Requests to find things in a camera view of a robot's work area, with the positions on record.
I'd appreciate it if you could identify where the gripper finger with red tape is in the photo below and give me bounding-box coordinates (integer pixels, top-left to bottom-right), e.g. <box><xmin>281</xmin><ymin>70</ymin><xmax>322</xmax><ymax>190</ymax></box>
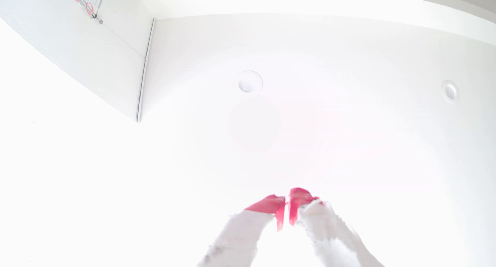
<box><xmin>198</xmin><ymin>194</ymin><xmax>286</xmax><ymax>267</ymax></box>
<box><xmin>289</xmin><ymin>187</ymin><xmax>384</xmax><ymax>267</ymax></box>

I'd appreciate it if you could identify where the round recessed ceiling light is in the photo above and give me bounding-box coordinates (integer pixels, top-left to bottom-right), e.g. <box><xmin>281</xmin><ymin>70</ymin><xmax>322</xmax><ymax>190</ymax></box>
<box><xmin>441</xmin><ymin>80</ymin><xmax>460</xmax><ymax>103</ymax></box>
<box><xmin>237</xmin><ymin>70</ymin><xmax>264</xmax><ymax>94</ymax></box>

